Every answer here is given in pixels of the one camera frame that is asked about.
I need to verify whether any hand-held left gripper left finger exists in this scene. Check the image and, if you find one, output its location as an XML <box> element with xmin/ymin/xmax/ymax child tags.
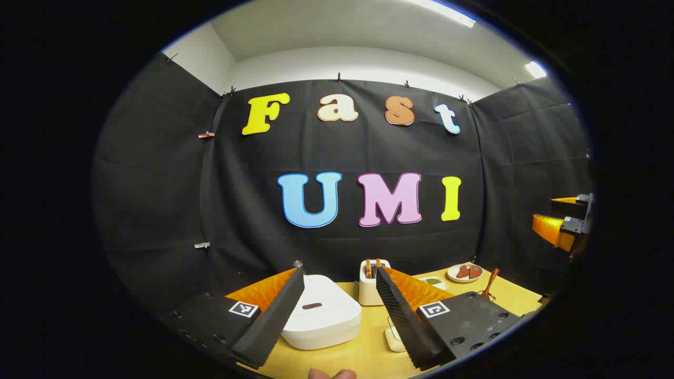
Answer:
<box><xmin>158</xmin><ymin>267</ymin><xmax>306</xmax><ymax>370</ymax></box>

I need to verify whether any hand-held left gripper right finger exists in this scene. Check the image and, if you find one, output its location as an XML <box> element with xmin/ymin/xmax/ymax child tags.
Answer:
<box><xmin>375</xmin><ymin>266</ymin><xmax>527</xmax><ymax>372</ymax></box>

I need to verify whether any white rice cooker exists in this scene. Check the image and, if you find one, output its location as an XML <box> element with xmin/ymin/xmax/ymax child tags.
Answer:
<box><xmin>282</xmin><ymin>274</ymin><xmax>363</xmax><ymax>351</ymax></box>

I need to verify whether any brown wooden spoon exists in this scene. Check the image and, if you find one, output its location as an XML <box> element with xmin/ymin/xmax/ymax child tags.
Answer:
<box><xmin>482</xmin><ymin>267</ymin><xmax>501</xmax><ymax>301</ymax></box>

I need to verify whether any clear plastic rice container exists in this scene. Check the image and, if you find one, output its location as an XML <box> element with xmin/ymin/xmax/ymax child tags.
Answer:
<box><xmin>384</xmin><ymin>315</ymin><xmax>410</xmax><ymax>353</ymax></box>

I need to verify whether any white toaster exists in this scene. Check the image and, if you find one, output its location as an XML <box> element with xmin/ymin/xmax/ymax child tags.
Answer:
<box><xmin>359</xmin><ymin>259</ymin><xmax>391</xmax><ymax>307</ymax></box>

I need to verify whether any white round plate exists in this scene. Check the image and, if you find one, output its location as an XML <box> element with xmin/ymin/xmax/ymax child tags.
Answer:
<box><xmin>447</xmin><ymin>264</ymin><xmax>483</xmax><ymax>283</ymax></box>

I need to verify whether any long ceiling light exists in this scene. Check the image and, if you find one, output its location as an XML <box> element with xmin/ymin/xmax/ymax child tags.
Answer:
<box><xmin>408</xmin><ymin>0</ymin><xmax>477</xmax><ymax>28</ymax></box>

